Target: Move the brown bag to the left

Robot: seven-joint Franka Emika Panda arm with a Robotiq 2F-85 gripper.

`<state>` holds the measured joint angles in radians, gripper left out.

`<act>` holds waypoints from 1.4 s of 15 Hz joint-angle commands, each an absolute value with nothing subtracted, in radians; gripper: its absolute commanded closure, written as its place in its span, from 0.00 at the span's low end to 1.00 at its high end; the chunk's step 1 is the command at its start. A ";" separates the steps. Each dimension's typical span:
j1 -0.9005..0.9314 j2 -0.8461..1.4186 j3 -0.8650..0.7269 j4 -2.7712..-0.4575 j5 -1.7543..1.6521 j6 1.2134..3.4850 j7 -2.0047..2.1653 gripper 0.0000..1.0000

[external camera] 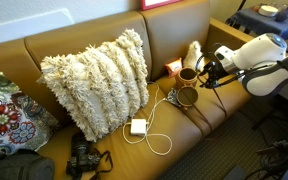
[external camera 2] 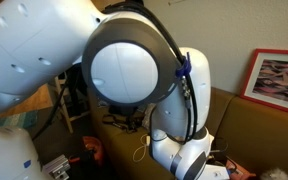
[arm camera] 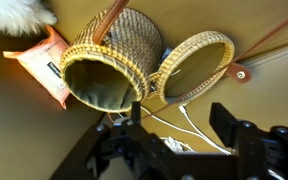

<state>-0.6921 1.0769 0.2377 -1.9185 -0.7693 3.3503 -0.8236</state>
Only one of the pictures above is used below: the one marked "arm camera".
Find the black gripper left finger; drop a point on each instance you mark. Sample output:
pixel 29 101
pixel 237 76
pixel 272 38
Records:
pixel 124 150

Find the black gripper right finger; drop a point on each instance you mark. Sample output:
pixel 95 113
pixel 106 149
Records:
pixel 260 150

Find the brown leather sofa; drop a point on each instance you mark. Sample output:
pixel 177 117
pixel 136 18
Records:
pixel 27 133

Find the orange tissue pouch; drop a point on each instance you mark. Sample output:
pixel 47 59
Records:
pixel 45 68

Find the white fluffy toy animal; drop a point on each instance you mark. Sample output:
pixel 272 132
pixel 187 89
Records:
pixel 14 15

